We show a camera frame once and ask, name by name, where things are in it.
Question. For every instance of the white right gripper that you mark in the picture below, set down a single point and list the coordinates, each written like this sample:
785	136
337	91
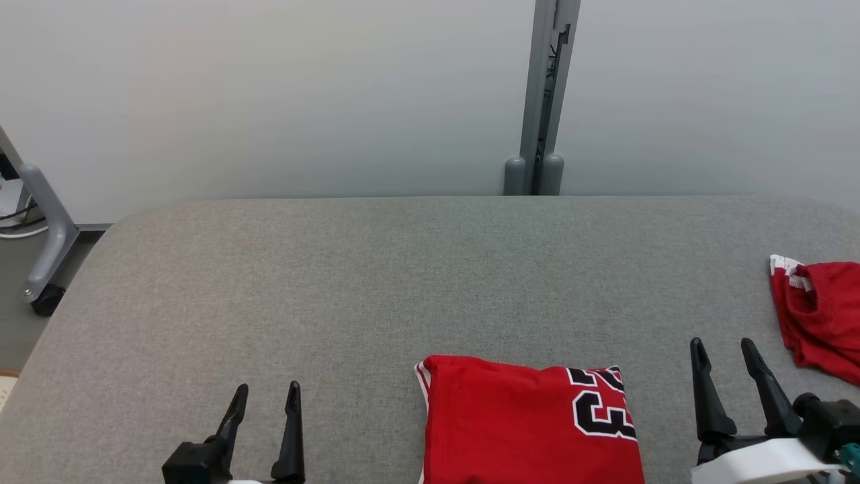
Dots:
759	464

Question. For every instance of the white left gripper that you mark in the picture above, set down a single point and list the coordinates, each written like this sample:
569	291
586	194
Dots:
247	481

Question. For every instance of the red shorts with white stripe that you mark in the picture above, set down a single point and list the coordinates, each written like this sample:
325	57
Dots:
823	316

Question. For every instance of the red jersey with white sleeves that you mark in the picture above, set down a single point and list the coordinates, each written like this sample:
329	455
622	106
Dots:
504	430

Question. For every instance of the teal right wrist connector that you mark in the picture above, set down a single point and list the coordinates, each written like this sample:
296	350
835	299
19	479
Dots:
850	458

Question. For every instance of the black caster wheel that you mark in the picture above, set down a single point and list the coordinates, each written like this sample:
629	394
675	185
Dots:
48	301

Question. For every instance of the grey curved stand leg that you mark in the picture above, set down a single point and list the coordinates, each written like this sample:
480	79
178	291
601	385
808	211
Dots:
50	228

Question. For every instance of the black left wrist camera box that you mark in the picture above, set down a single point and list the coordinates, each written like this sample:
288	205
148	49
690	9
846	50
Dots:
195	464

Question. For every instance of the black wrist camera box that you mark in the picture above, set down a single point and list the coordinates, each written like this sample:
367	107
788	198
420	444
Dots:
830	423
195	464

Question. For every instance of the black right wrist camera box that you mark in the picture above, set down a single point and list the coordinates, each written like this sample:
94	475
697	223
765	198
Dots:
830	423

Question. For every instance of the grey rounded post foot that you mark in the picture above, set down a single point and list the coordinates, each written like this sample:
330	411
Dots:
552	175
515	178

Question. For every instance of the grey partition joint post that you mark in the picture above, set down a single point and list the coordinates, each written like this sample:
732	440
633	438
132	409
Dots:
547	74

